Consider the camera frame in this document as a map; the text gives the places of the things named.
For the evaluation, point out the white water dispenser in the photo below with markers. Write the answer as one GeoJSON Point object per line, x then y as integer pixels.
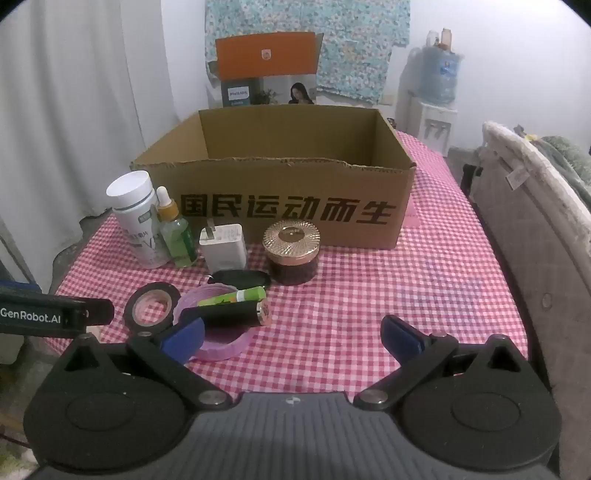
{"type": "Point", "coordinates": [427, 127]}

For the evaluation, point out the black electrical tape roll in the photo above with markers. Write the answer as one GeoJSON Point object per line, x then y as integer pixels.
{"type": "Point", "coordinates": [131, 311]}

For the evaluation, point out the brown cardboard box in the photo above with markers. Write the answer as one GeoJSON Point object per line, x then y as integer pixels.
{"type": "Point", "coordinates": [323, 184]}

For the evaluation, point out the orange printed product box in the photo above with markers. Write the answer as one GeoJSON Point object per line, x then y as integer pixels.
{"type": "Point", "coordinates": [263, 55]}

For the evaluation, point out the red checkered tablecloth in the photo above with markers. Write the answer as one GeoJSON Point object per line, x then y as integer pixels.
{"type": "Point", "coordinates": [346, 300]}

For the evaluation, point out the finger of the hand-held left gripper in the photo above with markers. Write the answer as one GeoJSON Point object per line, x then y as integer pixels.
{"type": "Point", "coordinates": [99, 313]}

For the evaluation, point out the white supplement bottle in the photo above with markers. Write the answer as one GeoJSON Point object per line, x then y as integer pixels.
{"type": "Point", "coordinates": [134, 217]}

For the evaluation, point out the blue water jug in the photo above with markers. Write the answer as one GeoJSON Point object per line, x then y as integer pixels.
{"type": "Point", "coordinates": [438, 74]}

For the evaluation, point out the white charger plug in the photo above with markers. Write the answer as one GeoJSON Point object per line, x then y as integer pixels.
{"type": "Point", "coordinates": [224, 251]}

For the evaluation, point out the teal floral cloth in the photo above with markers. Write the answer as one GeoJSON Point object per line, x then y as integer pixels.
{"type": "Point", "coordinates": [360, 46]}

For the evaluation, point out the green dropper bottle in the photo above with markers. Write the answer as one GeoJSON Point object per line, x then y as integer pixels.
{"type": "Point", "coordinates": [178, 235]}

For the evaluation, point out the green blanket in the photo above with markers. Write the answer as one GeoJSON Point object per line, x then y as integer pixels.
{"type": "Point", "coordinates": [568, 157]}

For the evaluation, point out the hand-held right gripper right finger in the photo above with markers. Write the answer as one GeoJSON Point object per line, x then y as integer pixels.
{"type": "Point", "coordinates": [399, 337]}

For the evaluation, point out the small clear bottle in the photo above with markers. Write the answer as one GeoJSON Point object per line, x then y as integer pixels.
{"type": "Point", "coordinates": [432, 39]}
{"type": "Point", "coordinates": [445, 39]}

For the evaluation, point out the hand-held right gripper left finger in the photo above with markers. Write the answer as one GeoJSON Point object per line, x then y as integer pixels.
{"type": "Point", "coordinates": [184, 339]}

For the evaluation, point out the green tube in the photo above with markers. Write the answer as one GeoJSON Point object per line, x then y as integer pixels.
{"type": "Point", "coordinates": [240, 295]}

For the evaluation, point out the white curtain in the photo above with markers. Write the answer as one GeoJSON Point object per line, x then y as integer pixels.
{"type": "Point", "coordinates": [69, 115]}

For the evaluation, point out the black oval case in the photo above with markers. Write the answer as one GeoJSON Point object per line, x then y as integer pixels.
{"type": "Point", "coordinates": [240, 279]}

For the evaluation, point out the dark jar with gold lid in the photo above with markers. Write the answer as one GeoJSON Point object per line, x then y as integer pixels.
{"type": "Point", "coordinates": [291, 258]}

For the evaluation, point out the black lipstick tube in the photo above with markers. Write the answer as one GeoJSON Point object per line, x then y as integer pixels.
{"type": "Point", "coordinates": [221, 314]}

